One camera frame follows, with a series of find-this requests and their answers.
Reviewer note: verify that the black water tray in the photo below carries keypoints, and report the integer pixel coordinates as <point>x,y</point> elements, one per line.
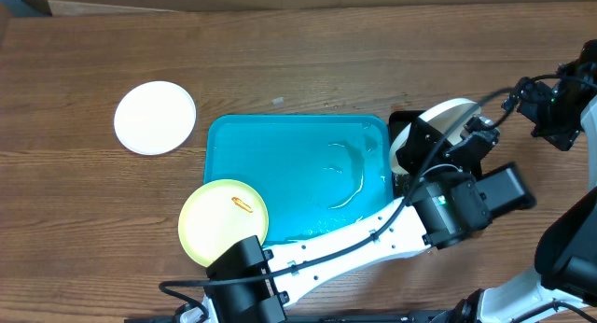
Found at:
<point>399,121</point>

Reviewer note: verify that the small grey table scrap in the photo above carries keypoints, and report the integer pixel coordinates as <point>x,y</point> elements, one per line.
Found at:
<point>278,100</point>

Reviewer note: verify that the teal plastic tray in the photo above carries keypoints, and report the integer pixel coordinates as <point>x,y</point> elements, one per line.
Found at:
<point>315,173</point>

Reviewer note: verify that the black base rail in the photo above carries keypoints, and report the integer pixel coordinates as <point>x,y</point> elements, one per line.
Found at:
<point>413,317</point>

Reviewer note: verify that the white plate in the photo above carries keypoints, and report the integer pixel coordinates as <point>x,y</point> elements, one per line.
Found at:
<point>155,118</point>
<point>441,117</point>

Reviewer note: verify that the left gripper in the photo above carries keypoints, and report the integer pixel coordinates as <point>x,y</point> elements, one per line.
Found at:
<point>416,150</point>

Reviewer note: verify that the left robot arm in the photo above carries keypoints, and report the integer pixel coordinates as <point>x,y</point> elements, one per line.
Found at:
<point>250,283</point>

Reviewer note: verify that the yellow plate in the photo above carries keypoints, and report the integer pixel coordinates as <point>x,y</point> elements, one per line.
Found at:
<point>218,215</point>

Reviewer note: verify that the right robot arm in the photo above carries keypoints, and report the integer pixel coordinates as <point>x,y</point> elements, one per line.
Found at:
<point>564,272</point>

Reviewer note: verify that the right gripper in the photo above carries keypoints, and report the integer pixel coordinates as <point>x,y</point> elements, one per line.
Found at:
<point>530,111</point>

